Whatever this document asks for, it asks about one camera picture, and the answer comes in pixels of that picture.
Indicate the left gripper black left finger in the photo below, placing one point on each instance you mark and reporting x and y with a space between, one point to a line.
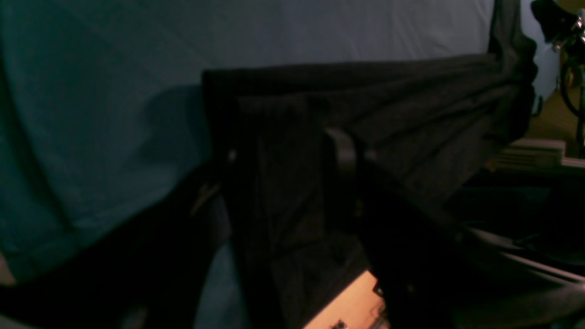
149 273

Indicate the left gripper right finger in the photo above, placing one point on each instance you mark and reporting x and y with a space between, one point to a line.
434 272

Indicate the black T-shirt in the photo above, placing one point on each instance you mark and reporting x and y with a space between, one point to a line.
432 124

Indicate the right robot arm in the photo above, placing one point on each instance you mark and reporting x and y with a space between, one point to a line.
563 25

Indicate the teal table cloth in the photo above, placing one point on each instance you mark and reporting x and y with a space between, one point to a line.
94 140

